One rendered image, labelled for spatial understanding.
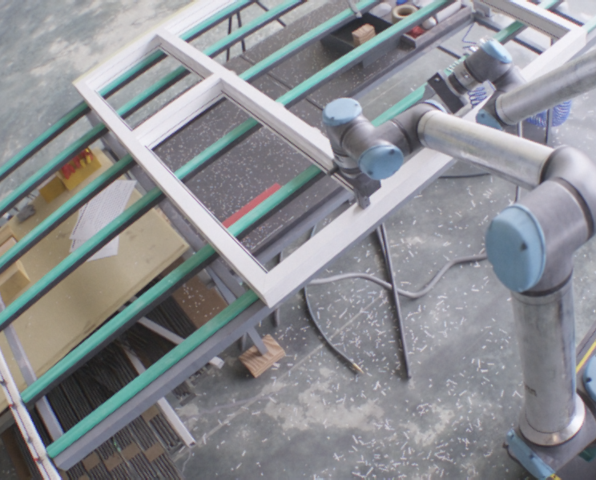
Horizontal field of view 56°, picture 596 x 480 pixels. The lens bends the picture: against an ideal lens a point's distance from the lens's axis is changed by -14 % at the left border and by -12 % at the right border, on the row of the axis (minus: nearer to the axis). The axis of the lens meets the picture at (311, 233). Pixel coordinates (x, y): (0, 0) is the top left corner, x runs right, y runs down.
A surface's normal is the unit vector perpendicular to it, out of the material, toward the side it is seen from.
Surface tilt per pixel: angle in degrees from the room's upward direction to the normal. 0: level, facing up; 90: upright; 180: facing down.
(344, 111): 5
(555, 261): 76
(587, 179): 19
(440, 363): 0
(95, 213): 0
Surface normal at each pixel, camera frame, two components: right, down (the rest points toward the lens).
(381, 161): 0.41, 0.67
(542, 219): -0.04, -0.36
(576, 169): -0.19, -0.79
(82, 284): -0.21, -0.58
